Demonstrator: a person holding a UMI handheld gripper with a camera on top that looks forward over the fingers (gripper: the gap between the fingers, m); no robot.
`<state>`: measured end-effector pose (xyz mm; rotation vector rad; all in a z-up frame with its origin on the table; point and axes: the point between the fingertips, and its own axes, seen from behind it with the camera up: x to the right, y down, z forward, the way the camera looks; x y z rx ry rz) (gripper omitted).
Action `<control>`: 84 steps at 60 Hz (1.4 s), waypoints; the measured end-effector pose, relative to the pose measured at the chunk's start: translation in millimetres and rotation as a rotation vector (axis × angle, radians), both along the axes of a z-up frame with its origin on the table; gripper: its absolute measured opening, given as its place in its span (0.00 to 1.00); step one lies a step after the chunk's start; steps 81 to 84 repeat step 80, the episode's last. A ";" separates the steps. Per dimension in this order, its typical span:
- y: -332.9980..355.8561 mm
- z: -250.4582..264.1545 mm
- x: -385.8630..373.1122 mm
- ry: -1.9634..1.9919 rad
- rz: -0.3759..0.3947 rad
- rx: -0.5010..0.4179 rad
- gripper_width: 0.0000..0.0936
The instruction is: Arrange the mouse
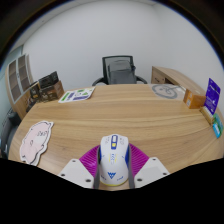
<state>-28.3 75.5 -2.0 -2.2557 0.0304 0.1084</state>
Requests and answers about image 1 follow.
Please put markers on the wooden side cabinet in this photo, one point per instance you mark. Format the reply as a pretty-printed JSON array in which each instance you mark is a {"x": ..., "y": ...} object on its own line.
[{"x": 170, "y": 76}]

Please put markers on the green and white printed sheet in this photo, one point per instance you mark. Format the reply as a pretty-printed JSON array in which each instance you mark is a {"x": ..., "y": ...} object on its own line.
[{"x": 77, "y": 94}]

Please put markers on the orange cardboard box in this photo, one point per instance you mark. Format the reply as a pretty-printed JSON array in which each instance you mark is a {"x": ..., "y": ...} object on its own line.
[{"x": 193, "y": 99}]

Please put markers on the small blue box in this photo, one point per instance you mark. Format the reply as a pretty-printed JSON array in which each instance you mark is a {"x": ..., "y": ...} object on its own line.
[{"x": 218, "y": 131}]

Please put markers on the green flat box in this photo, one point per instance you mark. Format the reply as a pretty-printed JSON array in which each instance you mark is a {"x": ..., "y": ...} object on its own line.
[{"x": 219, "y": 120}]

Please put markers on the purple upright box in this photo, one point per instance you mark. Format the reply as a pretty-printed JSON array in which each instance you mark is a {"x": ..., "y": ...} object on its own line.
[{"x": 212, "y": 96}]

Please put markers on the tan flat box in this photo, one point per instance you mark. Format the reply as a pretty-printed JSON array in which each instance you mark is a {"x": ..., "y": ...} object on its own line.
[{"x": 206, "y": 115}]

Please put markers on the dark padded armchair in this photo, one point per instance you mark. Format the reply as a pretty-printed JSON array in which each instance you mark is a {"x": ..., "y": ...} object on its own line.
[{"x": 8, "y": 131}]

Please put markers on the pink animal-shaped mouse pad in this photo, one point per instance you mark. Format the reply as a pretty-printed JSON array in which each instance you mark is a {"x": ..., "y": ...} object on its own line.
[{"x": 35, "y": 141}]

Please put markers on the wooden shelf unit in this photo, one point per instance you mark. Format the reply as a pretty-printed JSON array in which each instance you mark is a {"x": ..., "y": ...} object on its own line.
[{"x": 18, "y": 83}]

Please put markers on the black cardboard box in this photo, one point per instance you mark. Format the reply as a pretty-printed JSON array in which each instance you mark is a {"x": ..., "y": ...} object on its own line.
[{"x": 48, "y": 80}]

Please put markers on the white and blue computer mouse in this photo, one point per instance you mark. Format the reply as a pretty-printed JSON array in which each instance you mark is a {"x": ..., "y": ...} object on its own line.
[{"x": 114, "y": 163}]

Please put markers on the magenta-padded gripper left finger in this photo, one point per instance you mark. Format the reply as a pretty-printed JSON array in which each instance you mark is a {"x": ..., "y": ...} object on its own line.
[{"x": 76, "y": 171}]

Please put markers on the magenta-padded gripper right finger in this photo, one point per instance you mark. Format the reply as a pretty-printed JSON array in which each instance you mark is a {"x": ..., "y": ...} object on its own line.
[{"x": 151, "y": 170}]

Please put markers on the grey mesh office chair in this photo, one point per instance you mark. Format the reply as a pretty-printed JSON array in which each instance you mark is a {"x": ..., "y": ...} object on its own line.
[{"x": 119, "y": 70}]

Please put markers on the brown cardboard box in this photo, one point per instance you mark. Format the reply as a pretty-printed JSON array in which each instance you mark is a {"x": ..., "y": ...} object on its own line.
[{"x": 51, "y": 92}]

